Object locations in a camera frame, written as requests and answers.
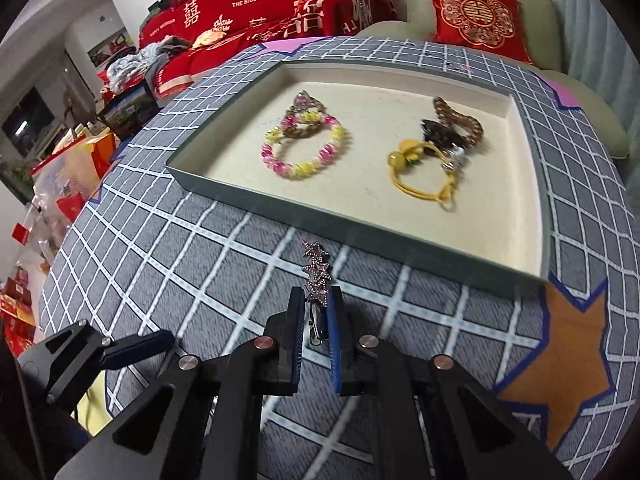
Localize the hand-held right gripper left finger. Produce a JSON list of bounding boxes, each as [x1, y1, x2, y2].
[[52, 286, 306, 480]]

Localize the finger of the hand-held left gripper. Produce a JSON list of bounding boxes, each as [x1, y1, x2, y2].
[[17, 320, 176, 412]]

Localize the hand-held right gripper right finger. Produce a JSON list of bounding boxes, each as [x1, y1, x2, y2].
[[327, 285, 576, 480]]

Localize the rhinestone star hair clip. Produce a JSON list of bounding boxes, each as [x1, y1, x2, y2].
[[300, 240, 333, 348]]

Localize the grey tray with cream lining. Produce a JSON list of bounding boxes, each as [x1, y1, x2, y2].
[[165, 57, 553, 293]]

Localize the yellow hair tie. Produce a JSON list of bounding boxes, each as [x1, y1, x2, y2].
[[385, 137, 466, 211]]

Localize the yellow star patch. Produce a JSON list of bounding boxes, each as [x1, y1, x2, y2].
[[75, 375, 117, 436]]

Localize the red gift boxes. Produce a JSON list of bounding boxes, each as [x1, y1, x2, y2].
[[0, 265, 41, 343]]

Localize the grey checked tablecloth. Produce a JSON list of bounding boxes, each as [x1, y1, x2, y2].
[[37, 35, 640, 480]]

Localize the orange bag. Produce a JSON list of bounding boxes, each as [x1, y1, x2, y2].
[[30, 127, 118, 183]]

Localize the silver hair clip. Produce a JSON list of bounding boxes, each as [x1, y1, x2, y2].
[[442, 145, 471, 173]]

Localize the black hair claw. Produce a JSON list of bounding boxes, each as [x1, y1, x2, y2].
[[420, 117, 463, 148]]

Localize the orange star patch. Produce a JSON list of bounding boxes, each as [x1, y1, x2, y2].
[[492, 272, 616, 453]]

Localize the dark box with landscape print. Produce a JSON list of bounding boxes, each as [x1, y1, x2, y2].
[[97, 82, 161, 141]]

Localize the dark television screen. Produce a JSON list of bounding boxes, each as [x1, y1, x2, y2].
[[0, 85, 56, 161]]

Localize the pink star patch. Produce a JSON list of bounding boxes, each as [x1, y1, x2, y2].
[[537, 72, 581, 111], [257, 35, 321, 60]]

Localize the pile of grey clothes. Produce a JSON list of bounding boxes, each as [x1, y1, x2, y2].
[[105, 35, 186, 93]]

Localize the red printed sofa cover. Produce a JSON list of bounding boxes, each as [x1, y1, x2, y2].
[[137, 0, 401, 101]]

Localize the green armchair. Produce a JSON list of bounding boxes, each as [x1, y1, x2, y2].
[[352, 0, 631, 158]]

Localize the red embroidered cushion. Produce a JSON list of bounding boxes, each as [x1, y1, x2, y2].
[[424, 0, 533, 63]]

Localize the pale green curtain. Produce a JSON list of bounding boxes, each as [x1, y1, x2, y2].
[[530, 0, 640, 201]]

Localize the pink and yellow bead bracelet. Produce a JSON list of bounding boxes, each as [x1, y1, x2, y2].
[[261, 110, 348, 181]]

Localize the olive bead bracelet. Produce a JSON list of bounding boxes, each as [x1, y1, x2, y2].
[[280, 105, 328, 141]]

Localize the brown bead bracelet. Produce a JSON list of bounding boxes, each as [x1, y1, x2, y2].
[[432, 96, 485, 148]]

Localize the wall picture with red car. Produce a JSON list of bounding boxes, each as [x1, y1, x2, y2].
[[87, 32, 128, 66]]

